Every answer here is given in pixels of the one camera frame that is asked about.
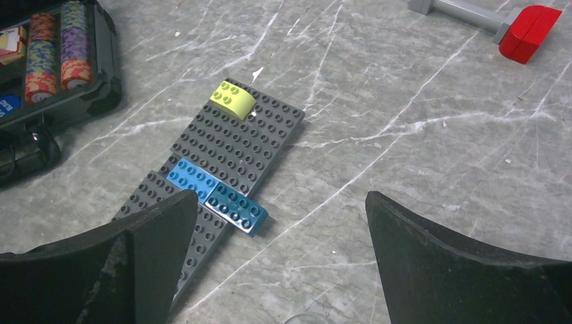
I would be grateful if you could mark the purple chip stack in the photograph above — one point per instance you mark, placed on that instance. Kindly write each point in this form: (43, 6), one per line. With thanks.
(74, 44)

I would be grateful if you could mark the green blue chip stack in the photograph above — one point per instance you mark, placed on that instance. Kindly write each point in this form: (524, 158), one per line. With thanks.
(73, 15)

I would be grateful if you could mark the grey cylinder tool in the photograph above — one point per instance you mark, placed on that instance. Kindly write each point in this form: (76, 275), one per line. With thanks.
(490, 21)

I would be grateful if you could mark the clear round plastic disc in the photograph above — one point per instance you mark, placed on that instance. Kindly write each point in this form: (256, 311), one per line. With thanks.
(308, 318)

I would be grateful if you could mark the lower grey lego baseplate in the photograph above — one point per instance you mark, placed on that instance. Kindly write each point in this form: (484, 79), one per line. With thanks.
(209, 229)

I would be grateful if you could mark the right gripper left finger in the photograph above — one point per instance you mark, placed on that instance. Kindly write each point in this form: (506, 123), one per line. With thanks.
(123, 272)

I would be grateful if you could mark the dark blue lego brick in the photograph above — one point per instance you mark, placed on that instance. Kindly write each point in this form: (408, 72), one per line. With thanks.
(237, 209)

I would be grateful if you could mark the black poker chip case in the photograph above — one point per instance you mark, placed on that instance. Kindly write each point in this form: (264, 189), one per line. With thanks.
(28, 144)

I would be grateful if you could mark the blue small blind button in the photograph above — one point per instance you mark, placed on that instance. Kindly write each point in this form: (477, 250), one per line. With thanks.
(9, 104)

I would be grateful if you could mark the lime green lego brick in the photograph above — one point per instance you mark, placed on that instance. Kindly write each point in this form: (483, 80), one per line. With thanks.
(233, 100)

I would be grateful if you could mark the light blue lego brick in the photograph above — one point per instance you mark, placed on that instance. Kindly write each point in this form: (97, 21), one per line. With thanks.
(185, 175)

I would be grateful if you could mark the grey lego baseplate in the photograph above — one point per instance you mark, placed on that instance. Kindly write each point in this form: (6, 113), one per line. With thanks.
(209, 229)
(240, 152)

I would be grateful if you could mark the red playing card deck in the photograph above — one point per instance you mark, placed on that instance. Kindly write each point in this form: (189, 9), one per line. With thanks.
(13, 44)

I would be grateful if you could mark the red tan chip stack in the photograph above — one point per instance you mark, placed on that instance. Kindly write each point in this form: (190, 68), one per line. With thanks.
(75, 73)

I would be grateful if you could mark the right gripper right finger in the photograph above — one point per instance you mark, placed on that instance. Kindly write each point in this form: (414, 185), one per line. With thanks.
(432, 274)

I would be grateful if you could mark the orange black chip stack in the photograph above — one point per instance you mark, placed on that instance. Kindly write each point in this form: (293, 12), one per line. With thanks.
(43, 27)

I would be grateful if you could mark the red block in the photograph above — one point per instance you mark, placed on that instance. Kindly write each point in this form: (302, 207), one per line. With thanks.
(529, 30)

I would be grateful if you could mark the upper grey lego baseplate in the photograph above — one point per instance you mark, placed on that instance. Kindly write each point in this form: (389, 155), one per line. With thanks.
(240, 152)

